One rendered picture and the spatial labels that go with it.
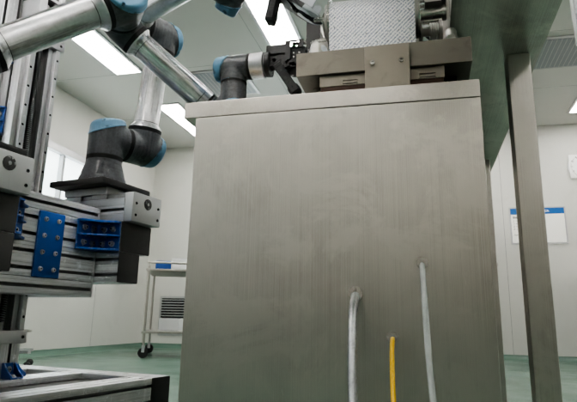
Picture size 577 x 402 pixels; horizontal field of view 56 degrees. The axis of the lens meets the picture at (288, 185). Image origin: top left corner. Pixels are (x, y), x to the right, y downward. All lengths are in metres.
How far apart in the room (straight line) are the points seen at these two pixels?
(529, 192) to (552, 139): 5.89
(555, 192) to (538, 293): 5.76
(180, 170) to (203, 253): 6.78
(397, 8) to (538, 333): 0.92
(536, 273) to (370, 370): 0.59
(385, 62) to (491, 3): 0.30
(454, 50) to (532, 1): 0.24
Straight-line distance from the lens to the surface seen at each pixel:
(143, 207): 1.72
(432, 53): 1.30
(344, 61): 1.31
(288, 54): 1.54
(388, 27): 1.56
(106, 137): 1.86
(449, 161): 1.14
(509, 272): 7.01
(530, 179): 1.56
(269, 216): 1.16
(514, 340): 6.99
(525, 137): 1.59
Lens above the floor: 0.41
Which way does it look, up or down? 14 degrees up
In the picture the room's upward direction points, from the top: 1 degrees clockwise
